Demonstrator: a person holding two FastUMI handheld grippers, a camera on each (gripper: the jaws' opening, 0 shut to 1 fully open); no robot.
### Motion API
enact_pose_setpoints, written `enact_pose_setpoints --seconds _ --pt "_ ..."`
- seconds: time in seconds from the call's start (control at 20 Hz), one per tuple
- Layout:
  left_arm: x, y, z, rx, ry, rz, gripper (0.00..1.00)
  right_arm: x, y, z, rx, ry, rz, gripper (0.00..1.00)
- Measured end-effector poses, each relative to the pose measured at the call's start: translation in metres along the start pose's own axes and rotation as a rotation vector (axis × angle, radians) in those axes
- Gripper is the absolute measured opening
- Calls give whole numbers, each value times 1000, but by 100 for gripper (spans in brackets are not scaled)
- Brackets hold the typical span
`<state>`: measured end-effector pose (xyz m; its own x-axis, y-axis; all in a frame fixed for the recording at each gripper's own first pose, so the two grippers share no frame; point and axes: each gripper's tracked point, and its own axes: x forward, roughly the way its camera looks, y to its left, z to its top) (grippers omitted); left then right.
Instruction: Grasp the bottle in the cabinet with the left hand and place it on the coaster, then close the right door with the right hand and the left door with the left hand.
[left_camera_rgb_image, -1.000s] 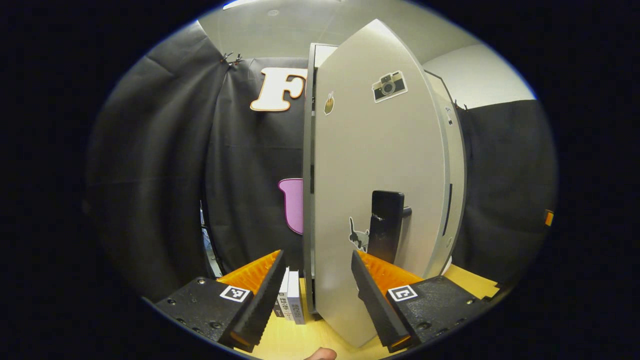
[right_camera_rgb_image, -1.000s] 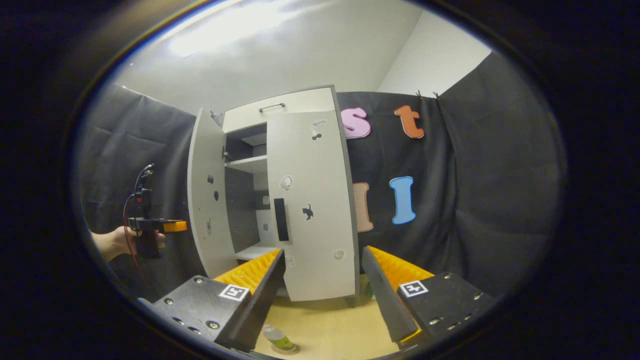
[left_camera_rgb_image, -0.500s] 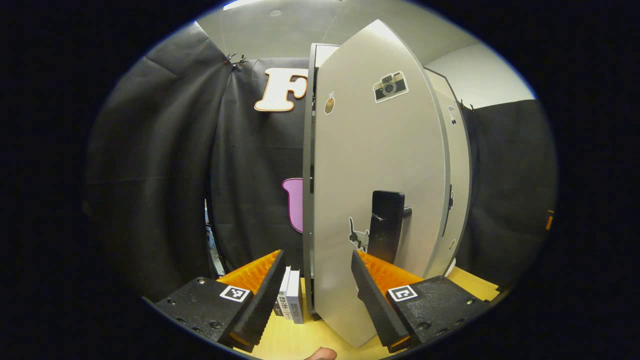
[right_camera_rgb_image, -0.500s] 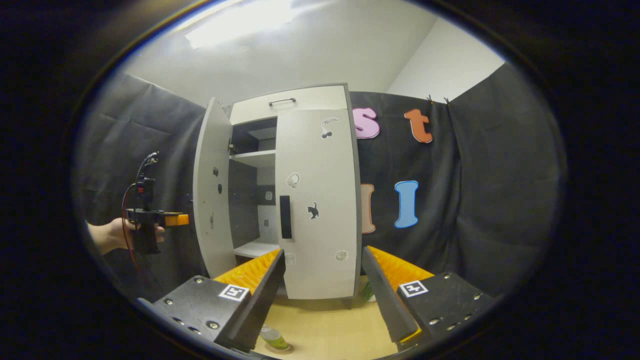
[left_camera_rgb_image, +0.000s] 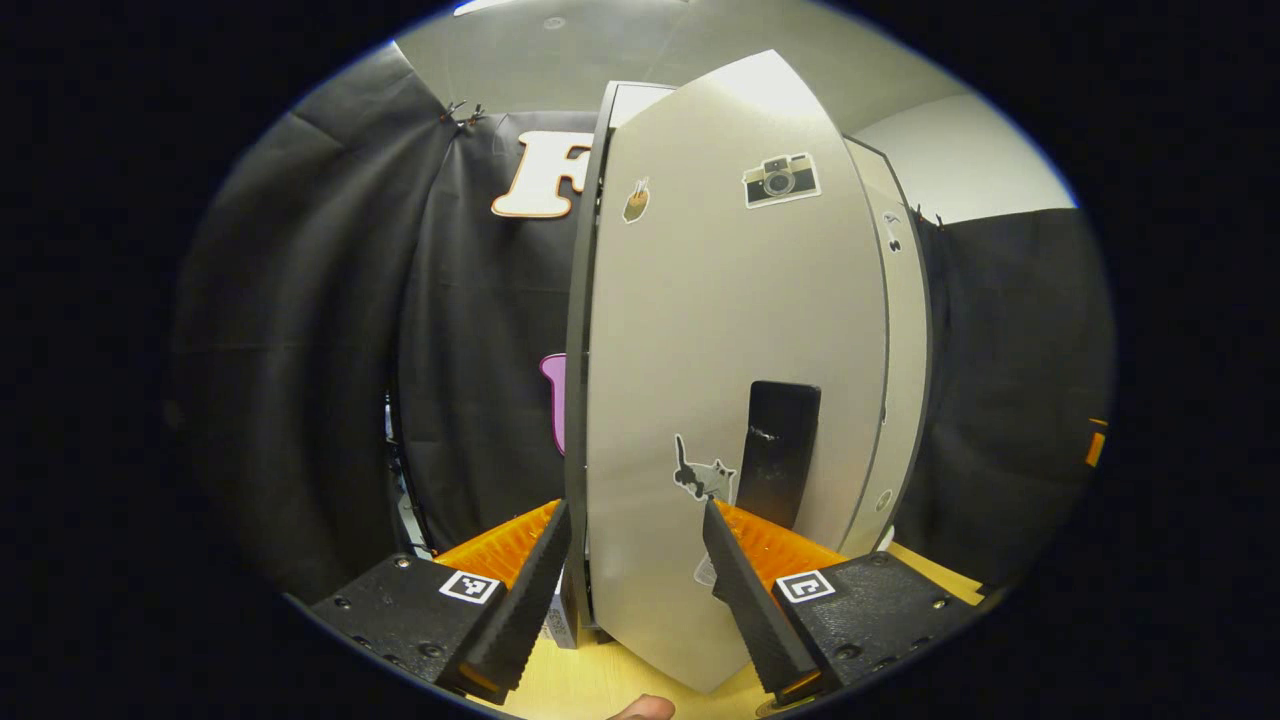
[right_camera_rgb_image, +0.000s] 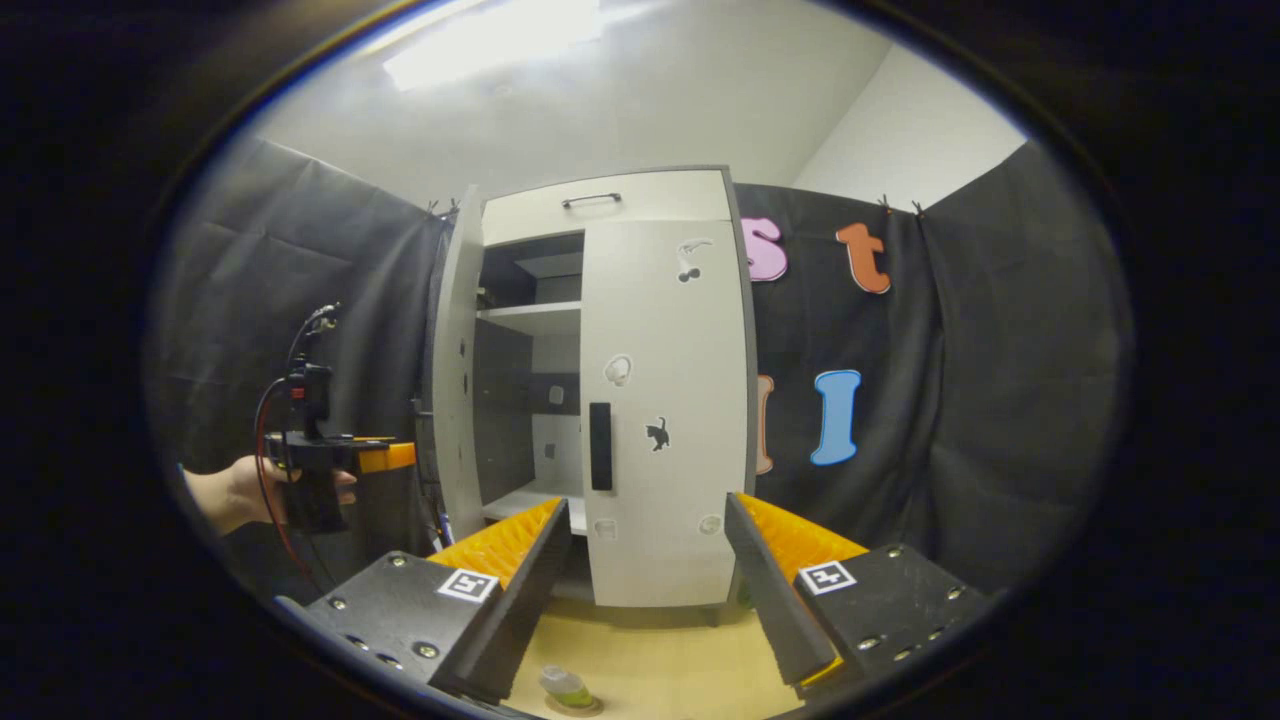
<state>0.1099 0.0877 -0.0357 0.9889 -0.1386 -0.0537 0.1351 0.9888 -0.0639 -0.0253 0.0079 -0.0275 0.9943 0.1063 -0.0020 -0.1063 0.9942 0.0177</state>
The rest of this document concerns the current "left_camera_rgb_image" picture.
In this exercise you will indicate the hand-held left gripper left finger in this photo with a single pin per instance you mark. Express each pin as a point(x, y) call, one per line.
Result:
point(525, 610)

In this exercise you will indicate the round wooden coaster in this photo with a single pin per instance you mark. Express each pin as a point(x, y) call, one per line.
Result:
point(772, 709)

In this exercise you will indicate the ceiling light panel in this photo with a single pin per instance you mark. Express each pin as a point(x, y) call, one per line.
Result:
point(485, 6)

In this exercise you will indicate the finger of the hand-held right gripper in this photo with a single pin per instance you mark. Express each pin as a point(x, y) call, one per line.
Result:
point(1096, 445)

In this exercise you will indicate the white cabinet door headphone sticker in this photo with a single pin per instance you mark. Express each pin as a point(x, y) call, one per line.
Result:
point(905, 350)

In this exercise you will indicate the small white blue box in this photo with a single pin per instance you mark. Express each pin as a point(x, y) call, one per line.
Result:
point(560, 622)

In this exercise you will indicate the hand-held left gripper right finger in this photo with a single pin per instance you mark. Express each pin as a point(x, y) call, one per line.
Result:
point(750, 610)

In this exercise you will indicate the black backdrop cloth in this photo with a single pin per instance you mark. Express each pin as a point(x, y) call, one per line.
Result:
point(300, 350)
point(480, 350)
point(1000, 380)

